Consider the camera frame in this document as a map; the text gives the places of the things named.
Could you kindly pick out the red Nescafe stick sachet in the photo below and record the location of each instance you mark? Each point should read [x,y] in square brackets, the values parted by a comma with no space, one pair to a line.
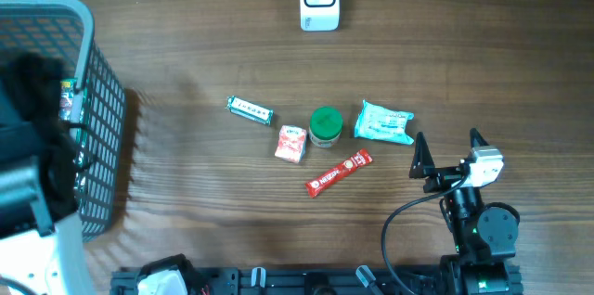
[338,172]

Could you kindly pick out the green lid seasoning jar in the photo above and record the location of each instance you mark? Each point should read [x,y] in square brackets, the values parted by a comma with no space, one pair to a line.
[325,127]

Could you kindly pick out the orange white small carton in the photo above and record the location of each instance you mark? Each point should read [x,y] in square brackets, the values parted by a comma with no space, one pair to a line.
[291,143]

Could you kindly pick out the green white gum pack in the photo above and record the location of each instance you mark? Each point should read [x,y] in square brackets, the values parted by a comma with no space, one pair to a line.
[249,110]

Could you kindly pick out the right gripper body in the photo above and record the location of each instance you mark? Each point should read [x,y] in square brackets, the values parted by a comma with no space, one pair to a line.
[443,178]

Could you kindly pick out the teal wet wipes packet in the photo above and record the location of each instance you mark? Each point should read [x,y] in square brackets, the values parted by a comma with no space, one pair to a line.
[375,122]

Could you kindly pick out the grey black plastic basket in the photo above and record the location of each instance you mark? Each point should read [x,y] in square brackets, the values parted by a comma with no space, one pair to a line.
[92,96]

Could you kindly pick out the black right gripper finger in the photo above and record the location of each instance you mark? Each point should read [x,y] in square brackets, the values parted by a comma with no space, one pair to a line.
[476,139]
[422,165]

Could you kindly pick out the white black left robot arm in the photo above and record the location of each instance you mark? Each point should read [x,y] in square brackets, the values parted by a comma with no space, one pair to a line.
[58,170]

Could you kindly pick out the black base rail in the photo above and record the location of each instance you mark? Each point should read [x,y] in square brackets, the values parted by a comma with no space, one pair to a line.
[418,279]

